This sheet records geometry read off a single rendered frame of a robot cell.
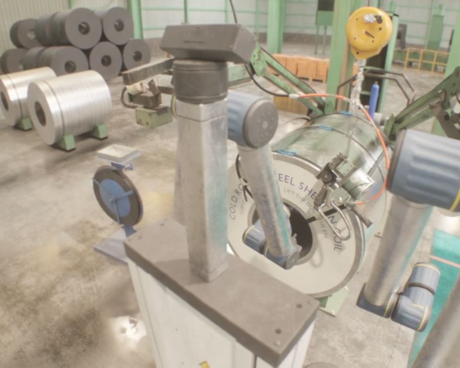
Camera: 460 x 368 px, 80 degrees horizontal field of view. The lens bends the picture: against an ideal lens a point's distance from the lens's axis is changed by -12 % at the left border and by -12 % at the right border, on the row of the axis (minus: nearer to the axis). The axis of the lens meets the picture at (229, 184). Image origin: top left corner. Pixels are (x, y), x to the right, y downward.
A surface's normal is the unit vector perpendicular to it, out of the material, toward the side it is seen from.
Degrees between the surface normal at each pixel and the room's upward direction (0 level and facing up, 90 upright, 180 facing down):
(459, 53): 90
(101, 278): 0
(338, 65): 90
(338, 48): 90
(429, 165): 62
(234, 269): 0
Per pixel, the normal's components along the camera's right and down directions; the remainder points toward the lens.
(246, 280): 0.00, -0.88
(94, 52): 0.80, 0.29
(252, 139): 0.61, 0.44
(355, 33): -0.60, 0.38
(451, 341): -0.89, 0.07
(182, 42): -0.57, -0.10
